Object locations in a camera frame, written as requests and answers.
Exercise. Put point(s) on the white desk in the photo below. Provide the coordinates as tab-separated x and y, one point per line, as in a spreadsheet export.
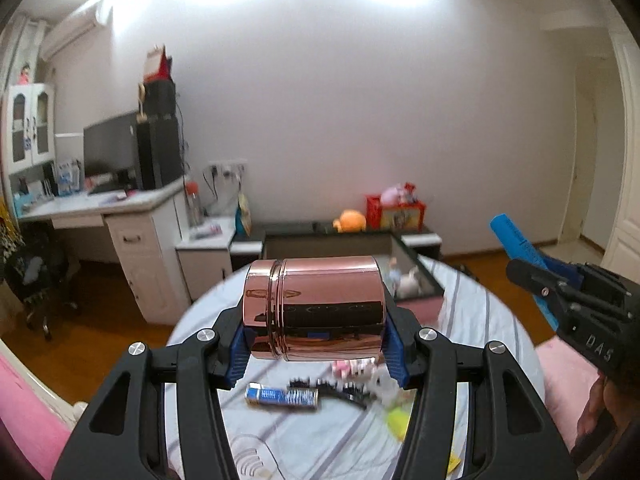
135	240

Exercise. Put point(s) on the white nightstand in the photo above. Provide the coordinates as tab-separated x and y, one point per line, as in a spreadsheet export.
205	260

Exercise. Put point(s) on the snack bag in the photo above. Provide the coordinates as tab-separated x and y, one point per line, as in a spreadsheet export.
244	215

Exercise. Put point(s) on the black hair clip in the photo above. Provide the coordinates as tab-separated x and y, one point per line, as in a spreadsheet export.
330	391

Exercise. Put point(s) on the pink storage box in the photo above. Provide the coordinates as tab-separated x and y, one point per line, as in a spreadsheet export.
415	305

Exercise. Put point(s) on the blue silver tube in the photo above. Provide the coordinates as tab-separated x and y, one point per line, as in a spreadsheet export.
280	396

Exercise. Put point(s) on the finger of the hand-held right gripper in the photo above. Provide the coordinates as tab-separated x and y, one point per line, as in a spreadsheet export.
565	267
530	272

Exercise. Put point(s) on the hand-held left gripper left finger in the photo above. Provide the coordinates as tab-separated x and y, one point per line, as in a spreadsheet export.
235	357

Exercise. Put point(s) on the white hutch cabinet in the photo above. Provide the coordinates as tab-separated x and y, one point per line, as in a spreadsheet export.
30	130

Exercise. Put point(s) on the pink plush toy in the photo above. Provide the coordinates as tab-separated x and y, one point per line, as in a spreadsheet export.
392	194

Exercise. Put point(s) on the black computer tower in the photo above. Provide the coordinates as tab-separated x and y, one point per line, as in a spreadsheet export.
160	152

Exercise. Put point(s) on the red toy crate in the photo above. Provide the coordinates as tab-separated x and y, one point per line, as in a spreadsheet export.
395	217

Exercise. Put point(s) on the white wall socket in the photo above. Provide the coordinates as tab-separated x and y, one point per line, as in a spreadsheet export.
227	167

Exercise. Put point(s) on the yellow black jacket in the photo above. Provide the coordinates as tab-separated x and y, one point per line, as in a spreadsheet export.
10	230

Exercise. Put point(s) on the pink block toy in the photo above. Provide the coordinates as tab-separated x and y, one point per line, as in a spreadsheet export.
352	369

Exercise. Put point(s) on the white pink bed frame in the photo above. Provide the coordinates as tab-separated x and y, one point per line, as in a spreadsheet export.
30	410

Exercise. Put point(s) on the black office chair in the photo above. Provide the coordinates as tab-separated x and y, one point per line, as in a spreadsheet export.
40	280

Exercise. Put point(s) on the red cap bottle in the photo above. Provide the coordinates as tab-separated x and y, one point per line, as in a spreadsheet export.
194	205

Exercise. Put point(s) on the red cardboard box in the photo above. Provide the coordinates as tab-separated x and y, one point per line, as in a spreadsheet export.
159	65

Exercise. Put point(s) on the person's right hand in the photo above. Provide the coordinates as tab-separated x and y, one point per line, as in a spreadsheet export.
592	405

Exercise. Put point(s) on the small pink doll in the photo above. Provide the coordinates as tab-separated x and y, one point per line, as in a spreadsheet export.
25	75

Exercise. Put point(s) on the rose gold metal jar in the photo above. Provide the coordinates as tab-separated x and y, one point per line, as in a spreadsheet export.
315	310

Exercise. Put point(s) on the white figurine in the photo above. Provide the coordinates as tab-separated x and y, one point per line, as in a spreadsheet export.
409	284

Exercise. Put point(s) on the white round plug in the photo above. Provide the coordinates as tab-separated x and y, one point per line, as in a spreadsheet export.
376	386

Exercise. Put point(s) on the orange octopus plush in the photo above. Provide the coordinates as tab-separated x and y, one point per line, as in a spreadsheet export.
351	221

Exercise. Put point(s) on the yellow plastic item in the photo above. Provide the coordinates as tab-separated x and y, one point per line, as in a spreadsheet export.
399	422

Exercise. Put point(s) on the black speaker box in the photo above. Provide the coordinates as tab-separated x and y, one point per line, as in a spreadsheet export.
160	100

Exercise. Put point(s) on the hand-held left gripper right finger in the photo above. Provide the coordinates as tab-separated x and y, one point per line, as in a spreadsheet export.
395	360

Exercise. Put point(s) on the blue desk box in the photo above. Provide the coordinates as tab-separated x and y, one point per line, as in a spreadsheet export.
67	177

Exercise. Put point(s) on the black computer monitor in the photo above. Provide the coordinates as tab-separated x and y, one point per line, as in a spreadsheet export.
110	147

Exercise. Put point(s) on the white air conditioner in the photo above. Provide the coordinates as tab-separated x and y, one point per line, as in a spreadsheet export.
70	35

